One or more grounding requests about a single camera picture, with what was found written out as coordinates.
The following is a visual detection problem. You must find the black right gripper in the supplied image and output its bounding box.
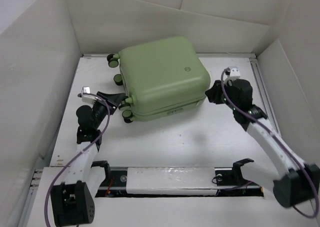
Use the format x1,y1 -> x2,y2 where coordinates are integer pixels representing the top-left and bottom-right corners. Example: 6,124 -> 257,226
205,79 -> 239,111

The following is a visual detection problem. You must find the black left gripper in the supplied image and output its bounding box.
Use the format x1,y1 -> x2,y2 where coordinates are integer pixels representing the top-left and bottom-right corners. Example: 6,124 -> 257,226
92,92 -> 125,129

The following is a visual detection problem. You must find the green hard-shell suitcase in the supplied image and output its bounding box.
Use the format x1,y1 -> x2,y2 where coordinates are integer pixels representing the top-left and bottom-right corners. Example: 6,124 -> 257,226
106,36 -> 211,124

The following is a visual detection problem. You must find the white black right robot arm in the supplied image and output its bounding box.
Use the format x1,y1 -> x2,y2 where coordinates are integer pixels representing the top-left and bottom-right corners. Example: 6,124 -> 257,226
205,79 -> 320,208

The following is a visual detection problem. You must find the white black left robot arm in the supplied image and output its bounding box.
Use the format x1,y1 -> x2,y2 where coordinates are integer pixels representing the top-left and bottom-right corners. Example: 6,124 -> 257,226
45,87 -> 126,227

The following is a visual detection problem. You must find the white foam block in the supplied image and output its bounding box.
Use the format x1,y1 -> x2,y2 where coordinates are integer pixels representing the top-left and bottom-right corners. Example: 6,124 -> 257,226
126,167 -> 218,196

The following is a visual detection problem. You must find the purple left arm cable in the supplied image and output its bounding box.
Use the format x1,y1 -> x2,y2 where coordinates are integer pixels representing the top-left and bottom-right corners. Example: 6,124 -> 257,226
43,93 -> 112,227

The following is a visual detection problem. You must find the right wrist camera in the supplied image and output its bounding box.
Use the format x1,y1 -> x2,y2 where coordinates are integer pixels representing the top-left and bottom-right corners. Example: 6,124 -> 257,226
223,66 -> 241,82

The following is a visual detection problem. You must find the aluminium side rail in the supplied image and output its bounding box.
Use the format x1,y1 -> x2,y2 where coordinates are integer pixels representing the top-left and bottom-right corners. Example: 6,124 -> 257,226
249,57 -> 281,135

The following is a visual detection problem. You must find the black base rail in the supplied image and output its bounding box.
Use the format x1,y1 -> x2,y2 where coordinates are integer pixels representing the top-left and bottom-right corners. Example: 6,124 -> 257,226
96,167 -> 264,198

